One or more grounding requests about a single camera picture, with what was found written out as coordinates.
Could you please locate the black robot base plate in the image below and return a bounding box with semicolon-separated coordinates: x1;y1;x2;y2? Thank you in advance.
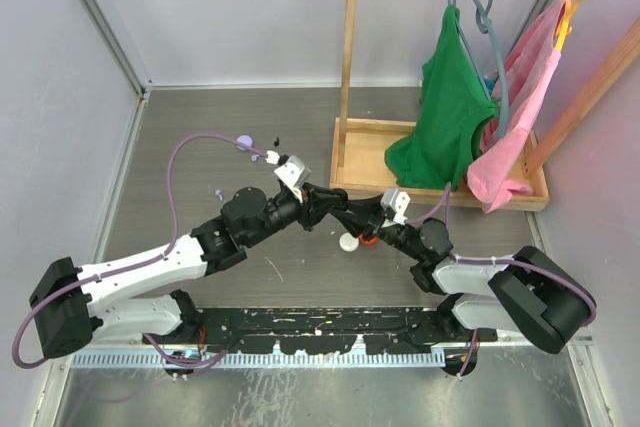
142;306;496;356

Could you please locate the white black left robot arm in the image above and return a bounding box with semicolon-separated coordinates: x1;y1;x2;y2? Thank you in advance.
29;183;348;360

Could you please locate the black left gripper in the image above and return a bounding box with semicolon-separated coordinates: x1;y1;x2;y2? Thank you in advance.
245;182;339;248

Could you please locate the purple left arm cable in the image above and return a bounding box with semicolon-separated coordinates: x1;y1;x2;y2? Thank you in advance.
12;132;271;368

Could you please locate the purple round charging case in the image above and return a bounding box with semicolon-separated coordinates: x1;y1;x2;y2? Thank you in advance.
236;135;253;151

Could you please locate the wooden clothes rack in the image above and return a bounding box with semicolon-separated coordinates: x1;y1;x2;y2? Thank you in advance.
330;0;639;212

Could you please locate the grey blue clothes hanger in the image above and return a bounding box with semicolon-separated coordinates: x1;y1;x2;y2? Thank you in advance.
447;0;510;139

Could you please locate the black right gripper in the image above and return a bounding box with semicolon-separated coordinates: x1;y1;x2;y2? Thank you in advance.
330;193;423;261

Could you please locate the white slotted cable duct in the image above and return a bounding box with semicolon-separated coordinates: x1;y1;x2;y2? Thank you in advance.
70;346;446;370

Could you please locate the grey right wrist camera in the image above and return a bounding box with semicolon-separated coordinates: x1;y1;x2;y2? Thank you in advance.
380;187;411;225

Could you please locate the blue cloth item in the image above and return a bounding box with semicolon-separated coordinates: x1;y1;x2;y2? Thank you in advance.
483;74;501;100

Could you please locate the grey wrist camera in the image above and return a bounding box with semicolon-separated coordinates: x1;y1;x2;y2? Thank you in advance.
265;150;310;203
380;187;411;225

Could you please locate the green shirt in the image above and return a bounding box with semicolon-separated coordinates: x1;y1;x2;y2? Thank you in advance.
384;5;498;190

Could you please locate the pink shirt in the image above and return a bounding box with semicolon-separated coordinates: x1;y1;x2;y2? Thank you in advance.
466;0;573;213

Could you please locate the white round charging case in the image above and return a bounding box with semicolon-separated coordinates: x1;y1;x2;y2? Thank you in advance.
339;233;360;252

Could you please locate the orange earbud charging case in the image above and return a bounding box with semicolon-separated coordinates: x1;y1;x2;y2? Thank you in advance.
359;236;378;246

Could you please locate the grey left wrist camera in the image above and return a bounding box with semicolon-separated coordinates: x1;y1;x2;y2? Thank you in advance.
265;150;310;203

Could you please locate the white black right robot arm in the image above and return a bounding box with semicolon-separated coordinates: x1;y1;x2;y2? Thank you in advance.
331;196;597;354

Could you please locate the yellow clothes hanger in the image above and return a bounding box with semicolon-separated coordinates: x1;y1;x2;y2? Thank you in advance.
555;0;586;51

